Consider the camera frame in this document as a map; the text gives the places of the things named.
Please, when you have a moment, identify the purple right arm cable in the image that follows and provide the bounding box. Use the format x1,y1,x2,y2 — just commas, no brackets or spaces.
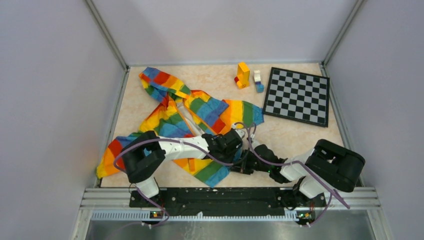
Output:
243,122,351,227

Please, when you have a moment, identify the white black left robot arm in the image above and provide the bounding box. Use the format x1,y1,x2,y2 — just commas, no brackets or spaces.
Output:
113,128,246,207

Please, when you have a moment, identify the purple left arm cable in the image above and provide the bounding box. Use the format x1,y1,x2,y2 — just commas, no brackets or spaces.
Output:
113,122,256,228

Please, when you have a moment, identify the rainbow striped zip jacket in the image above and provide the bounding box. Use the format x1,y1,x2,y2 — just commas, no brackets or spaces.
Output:
96,67,264,188

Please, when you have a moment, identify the black white checkerboard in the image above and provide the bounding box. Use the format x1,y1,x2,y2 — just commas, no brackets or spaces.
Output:
262,67,331,128

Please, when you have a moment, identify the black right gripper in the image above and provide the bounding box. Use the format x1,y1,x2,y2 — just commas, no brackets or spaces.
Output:
229,149,271,175

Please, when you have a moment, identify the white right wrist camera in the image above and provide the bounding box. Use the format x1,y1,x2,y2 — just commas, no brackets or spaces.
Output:
248,136,261,150

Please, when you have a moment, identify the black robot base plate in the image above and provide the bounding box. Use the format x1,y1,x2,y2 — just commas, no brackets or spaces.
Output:
151,187,327,217

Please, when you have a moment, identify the white blue block toy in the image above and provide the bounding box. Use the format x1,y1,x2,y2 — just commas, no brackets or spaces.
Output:
253,70,265,93

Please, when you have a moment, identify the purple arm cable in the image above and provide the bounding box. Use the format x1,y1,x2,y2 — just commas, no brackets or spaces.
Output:
243,122,351,227
113,122,256,228

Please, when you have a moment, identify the orange yellow block toy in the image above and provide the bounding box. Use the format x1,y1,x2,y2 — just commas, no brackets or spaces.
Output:
234,62,250,89

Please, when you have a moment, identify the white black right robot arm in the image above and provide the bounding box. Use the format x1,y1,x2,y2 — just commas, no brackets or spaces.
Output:
230,139,366,209

